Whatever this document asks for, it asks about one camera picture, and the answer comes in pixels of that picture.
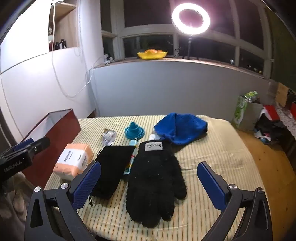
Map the yellow bowl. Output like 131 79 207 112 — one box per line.
137 49 168 61

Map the orange tissue pack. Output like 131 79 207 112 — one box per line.
53 143 94 180

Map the white window frame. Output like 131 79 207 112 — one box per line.
100 0 274 80

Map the reddish brown storage box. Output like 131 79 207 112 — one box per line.
20 108 82 189

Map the red box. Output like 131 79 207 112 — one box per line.
263 105 281 121

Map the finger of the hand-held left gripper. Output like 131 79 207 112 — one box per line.
3 138 35 155
27 137 51 161

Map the black fuzzy glove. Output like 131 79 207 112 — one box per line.
126 139 187 229

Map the ring light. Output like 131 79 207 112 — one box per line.
171 2 211 37

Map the blue knit hat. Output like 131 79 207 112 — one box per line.
154 113 208 145

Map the light teal patterned tube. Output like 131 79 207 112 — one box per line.
123 138 139 176

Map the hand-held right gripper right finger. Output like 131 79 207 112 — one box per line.
197 162 273 241

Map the pile of dark clothes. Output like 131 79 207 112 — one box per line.
254 113 289 145

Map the teal collapsible funnel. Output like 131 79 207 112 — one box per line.
124 122 146 141

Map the white cable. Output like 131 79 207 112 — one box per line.
50 0 102 98

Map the clear plastic packet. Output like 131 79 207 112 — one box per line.
101 128 116 147

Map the grey cardboard box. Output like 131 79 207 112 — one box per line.
238 101 263 131

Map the brown cardboard piece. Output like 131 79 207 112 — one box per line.
275 82 289 107

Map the striped tablecloth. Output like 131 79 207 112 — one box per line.
44 114 265 239

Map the white cabinet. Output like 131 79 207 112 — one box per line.
0 0 105 145

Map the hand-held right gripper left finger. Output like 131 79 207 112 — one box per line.
24 161 101 241

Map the green and white package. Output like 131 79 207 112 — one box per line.
232 90 258 128

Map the black drawstring pouch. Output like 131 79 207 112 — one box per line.
89 146 137 207

